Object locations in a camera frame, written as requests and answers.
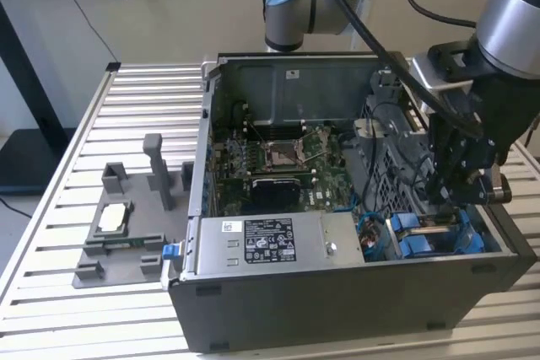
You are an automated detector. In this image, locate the grey metal disk bay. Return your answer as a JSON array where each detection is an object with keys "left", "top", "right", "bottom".
[{"left": 343, "top": 94, "right": 486, "bottom": 260}]

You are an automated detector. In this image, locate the green motherboard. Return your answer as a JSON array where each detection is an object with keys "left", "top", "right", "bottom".
[{"left": 210, "top": 123, "right": 355, "bottom": 216}]

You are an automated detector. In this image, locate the metal socket cover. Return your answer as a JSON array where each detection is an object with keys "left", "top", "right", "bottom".
[{"left": 299, "top": 127, "right": 335, "bottom": 163}]

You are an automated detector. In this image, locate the CPU socket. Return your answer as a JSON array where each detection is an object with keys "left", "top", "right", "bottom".
[{"left": 261, "top": 140, "right": 305, "bottom": 169}]

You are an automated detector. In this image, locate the black graphics card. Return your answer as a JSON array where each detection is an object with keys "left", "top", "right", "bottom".
[{"left": 249, "top": 177, "right": 303, "bottom": 213}]

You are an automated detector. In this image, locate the locking lever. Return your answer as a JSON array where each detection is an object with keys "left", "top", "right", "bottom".
[{"left": 251, "top": 121, "right": 272, "bottom": 146}]

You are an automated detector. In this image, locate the black open PC case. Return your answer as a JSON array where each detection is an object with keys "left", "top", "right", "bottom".
[{"left": 167, "top": 50, "right": 539, "bottom": 355}]

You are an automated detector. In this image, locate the silver power supply unit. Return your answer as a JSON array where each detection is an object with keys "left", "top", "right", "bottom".
[{"left": 194, "top": 212, "right": 366, "bottom": 275}]

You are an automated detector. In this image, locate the green RAM stick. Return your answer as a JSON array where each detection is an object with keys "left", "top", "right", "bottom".
[{"left": 100, "top": 239, "right": 149, "bottom": 248}]

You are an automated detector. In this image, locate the silver CPU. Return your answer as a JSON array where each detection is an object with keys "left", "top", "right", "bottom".
[{"left": 95, "top": 203, "right": 130, "bottom": 233}]

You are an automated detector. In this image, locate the grey parts rack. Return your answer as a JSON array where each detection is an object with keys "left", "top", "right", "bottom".
[{"left": 72, "top": 132, "right": 196, "bottom": 290}]

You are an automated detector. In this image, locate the black stand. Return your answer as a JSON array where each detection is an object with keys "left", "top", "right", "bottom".
[{"left": 0, "top": 1, "right": 79, "bottom": 196}]

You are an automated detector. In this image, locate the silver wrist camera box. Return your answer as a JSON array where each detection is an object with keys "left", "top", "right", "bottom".
[{"left": 411, "top": 40, "right": 480, "bottom": 94}]

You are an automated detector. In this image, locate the thick black camera cable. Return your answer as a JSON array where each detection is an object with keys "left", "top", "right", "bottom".
[{"left": 310, "top": 0, "right": 484, "bottom": 140}]

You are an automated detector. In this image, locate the blue wire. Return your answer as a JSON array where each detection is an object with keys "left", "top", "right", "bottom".
[{"left": 349, "top": 201, "right": 392, "bottom": 262}]

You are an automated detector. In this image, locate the thin black wall cable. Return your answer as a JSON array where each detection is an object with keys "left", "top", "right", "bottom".
[{"left": 40, "top": 0, "right": 119, "bottom": 64}]

